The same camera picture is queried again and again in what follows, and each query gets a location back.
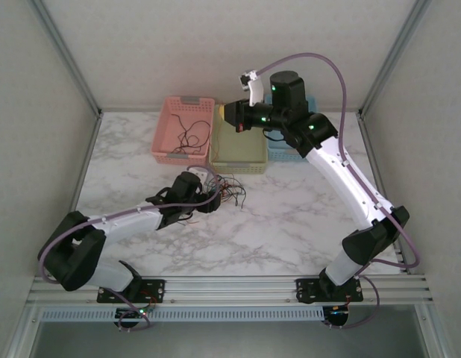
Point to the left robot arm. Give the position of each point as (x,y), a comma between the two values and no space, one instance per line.
(122,223)

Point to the pink plastic basket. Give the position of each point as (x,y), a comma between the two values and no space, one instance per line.
(163,123)

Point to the blue plastic basket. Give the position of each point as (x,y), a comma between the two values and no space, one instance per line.
(279,154)

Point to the aluminium frame post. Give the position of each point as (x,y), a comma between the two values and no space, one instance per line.
(394,59)
(66,59)

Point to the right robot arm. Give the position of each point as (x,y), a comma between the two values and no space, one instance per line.
(346,179)

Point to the aluminium side rail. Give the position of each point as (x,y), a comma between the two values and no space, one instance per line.
(85,160)
(368,149)

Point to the yellow-green plastic basket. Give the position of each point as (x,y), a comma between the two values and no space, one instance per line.
(238,153)

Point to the aluminium front rail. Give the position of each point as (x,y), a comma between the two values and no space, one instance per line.
(230,291)

